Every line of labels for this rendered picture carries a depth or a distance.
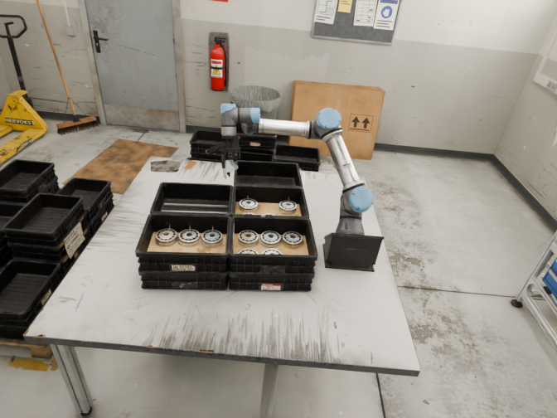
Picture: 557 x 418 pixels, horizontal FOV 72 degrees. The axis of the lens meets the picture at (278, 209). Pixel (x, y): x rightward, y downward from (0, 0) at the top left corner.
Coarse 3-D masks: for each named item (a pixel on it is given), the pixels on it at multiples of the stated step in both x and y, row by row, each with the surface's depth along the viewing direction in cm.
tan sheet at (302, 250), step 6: (234, 234) 197; (258, 234) 199; (234, 240) 193; (234, 246) 189; (240, 246) 189; (258, 246) 191; (282, 246) 192; (300, 246) 193; (306, 246) 194; (234, 252) 185; (258, 252) 187; (282, 252) 188; (288, 252) 189; (294, 252) 189; (300, 252) 190; (306, 252) 190
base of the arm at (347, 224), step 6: (342, 216) 198; (348, 216) 196; (354, 216) 196; (342, 222) 197; (348, 222) 195; (354, 222) 195; (360, 222) 197; (342, 228) 196; (348, 228) 194; (354, 228) 194; (360, 228) 195; (360, 234) 194
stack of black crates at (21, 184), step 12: (12, 168) 284; (24, 168) 289; (36, 168) 289; (48, 168) 279; (0, 180) 272; (12, 180) 282; (24, 180) 283; (36, 180) 267; (48, 180) 283; (0, 192) 257; (12, 192) 257; (24, 192) 256; (36, 192) 270; (48, 192) 284; (24, 204) 260
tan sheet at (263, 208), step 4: (236, 204) 220; (260, 204) 222; (264, 204) 222; (268, 204) 222; (272, 204) 223; (276, 204) 223; (236, 208) 216; (260, 208) 218; (264, 208) 218; (268, 208) 219; (272, 208) 219; (276, 208) 219; (236, 212) 213; (240, 212) 213; (244, 212) 213; (252, 212) 214; (256, 212) 214; (260, 212) 215; (264, 212) 215; (272, 212) 216; (276, 212) 216; (280, 212) 216; (296, 212) 218; (300, 212) 218
